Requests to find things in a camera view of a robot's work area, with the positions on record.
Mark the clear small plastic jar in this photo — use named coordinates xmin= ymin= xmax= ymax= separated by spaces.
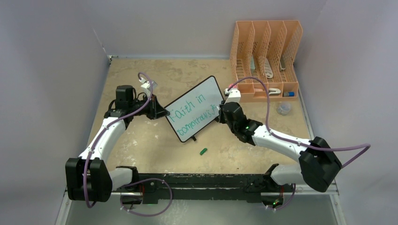
xmin=276 ymin=102 xmax=292 ymax=116

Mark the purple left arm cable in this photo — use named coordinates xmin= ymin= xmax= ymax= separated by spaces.
xmin=84 ymin=72 xmax=154 ymax=209

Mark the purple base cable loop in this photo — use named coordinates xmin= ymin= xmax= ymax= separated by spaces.
xmin=119 ymin=177 xmax=173 ymax=218

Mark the green marker cap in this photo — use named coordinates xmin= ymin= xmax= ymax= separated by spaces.
xmin=199 ymin=148 xmax=207 ymax=155

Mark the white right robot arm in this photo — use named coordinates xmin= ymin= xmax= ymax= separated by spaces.
xmin=218 ymin=102 xmax=343 ymax=192

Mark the grey tool in organizer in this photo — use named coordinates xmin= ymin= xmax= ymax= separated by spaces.
xmin=279 ymin=56 xmax=286 ymax=72

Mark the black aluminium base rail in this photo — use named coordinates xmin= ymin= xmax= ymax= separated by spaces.
xmin=110 ymin=173 xmax=318 ymax=206

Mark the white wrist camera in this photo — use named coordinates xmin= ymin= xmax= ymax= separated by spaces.
xmin=224 ymin=88 xmax=241 ymax=104
xmin=139 ymin=77 xmax=157 ymax=97

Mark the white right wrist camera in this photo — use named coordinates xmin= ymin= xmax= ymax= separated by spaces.
xmin=224 ymin=88 xmax=241 ymax=104

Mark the peach plastic file organizer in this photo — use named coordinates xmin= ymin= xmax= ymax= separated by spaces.
xmin=230 ymin=20 xmax=303 ymax=103

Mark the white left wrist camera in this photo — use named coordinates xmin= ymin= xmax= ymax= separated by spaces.
xmin=139 ymin=77 xmax=157 ymax=97

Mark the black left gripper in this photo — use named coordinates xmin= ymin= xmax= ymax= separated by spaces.
xmin=129 ymin=93 xmax=168 ymax=120

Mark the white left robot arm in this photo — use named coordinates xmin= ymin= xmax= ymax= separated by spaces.
xmin=65 ymin=82 xmax=169 ymax=207

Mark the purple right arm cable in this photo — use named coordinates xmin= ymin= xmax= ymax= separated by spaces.
xmin=227 ymin=76 xmax=371 ymax=169

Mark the blue capped item in organizer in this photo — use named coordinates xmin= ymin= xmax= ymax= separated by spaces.
xmin=283 ymin=91 xmax=295 ymax=98

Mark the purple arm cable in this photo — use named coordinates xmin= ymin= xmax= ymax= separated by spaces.
xmin=84 ymin=72 xmax=154 ymax=209
xmin=227 ymin=76 xmax=371 ymax=169

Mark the white whiteboard black frame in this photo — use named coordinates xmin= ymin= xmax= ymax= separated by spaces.
xmin=165 ymin=76 xmax=223 ymax=143

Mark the white long tool in organizer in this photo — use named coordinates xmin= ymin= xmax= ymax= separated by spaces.
xmin=264 ymin=58 xmax=274 ymax=79

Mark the white stapler in organizer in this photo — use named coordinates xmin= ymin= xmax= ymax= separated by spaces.
xmin=268 ymin=88 xmax=282 ymax=96

